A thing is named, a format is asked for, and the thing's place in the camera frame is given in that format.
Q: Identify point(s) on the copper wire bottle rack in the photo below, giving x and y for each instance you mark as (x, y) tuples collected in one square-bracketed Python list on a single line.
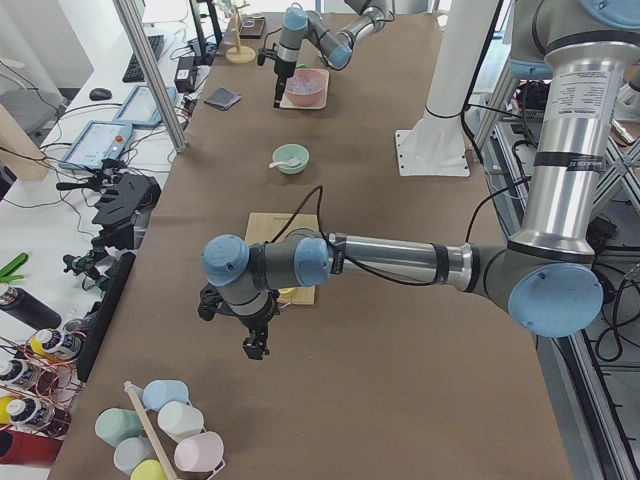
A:
[(38, 391)]

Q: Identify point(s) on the blue teach pendant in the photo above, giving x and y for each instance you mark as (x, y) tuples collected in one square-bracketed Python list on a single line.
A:
[(139, 109), (98, 141)]

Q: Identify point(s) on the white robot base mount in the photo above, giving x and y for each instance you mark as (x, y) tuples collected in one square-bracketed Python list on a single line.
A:
[(435, 145)]

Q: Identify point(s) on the black water bottle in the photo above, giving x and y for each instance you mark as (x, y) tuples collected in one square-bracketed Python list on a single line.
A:
[(26, 308)]

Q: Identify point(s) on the blue teach pendant upper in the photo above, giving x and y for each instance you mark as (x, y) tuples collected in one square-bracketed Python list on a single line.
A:
[(139, 109)]

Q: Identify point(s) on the aluminium frame post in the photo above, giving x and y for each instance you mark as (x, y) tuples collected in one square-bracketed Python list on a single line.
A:
[(131, 21)]

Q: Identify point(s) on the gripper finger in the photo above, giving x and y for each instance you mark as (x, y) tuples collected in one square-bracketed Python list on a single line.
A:
[(262, 340), (276, 101), (253, 345), (281, 87)]

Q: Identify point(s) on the blue teach pendant lower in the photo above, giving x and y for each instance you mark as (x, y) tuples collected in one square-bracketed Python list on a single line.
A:
[(98, 141)]

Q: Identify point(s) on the mint green cup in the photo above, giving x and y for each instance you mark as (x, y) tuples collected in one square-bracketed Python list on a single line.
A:
[(115, 425)]

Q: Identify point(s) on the pile of clear ice cubes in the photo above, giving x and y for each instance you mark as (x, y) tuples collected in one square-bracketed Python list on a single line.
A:
[(305, 83)]

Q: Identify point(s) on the bamboo cutting board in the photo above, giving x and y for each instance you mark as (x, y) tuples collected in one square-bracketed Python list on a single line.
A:
[(262, 227)]

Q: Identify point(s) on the grey blue cup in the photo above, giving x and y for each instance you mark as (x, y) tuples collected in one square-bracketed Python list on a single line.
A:
[(131, 452)]

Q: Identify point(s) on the grey folded cloth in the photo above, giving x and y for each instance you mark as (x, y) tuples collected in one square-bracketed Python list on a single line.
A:
[(223, 99)]

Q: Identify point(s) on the white cup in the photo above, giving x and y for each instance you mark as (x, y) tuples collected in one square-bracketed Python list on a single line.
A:
[(180, 421)]

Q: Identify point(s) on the black power adapter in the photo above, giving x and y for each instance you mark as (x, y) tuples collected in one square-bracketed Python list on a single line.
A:
[(186, 74)]

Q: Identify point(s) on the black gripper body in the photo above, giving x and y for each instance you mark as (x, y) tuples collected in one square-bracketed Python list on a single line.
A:
[(281, 71), (262, 320)]

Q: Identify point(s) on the mint green bowl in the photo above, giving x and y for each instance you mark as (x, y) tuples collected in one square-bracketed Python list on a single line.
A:
[(288, 151)]

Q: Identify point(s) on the green clamp tool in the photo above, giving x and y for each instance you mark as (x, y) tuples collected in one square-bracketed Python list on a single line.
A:
[(8, 272)]

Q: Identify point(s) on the white ceramic spoon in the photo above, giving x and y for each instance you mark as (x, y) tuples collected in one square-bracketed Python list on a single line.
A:
[(276, 164)]

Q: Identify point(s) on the black computer mouse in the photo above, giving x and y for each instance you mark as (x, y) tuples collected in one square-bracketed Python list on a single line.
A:
[(100, 94)]

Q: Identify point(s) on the black gripper stand parts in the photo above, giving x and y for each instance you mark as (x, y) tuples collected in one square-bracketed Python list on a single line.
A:
[(124, 211)]

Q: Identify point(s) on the lemon slices stack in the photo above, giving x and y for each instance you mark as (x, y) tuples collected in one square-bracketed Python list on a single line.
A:
[(287, 291)]

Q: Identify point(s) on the pink bowl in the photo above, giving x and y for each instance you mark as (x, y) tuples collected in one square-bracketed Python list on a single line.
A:
[(306, 100)]

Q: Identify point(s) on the yellow cup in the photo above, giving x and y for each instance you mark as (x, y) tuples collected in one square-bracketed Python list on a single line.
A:
[(149, 469)]

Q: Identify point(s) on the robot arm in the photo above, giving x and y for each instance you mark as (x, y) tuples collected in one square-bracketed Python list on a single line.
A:
[(542, 275), (336, 49)]

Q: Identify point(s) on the wooden cup rack stand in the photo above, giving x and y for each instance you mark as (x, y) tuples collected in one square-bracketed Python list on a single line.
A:
[(239, 53)]

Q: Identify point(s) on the yellow bottle with label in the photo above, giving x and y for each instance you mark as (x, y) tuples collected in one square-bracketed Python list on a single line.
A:
[(60, 344)]

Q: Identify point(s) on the cream plastic tray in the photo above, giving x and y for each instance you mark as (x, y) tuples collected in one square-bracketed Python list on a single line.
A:
[(285, 104)]

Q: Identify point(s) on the light blue cup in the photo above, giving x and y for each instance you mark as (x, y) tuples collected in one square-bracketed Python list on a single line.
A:
[(158, 393)]

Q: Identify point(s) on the pink cup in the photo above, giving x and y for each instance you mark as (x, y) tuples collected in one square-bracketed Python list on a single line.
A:
[(203, 452)]

